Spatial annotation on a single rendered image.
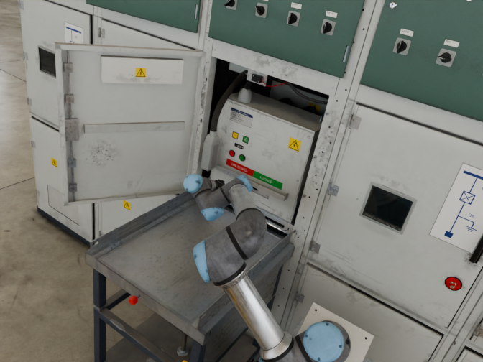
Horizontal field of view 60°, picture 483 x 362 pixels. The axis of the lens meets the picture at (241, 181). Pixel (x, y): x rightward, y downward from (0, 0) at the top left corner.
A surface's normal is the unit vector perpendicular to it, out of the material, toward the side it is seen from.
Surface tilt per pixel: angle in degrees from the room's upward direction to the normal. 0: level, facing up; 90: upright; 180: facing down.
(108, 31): 90
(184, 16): 90
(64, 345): 0
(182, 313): 0
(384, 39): 90
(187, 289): 0
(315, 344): 39
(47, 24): 90
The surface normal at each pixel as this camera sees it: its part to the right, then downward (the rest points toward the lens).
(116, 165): 0.44, 0.50
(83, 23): -0.55, 0.33
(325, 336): -0.15, -0.44
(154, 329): 0.16, -0.86
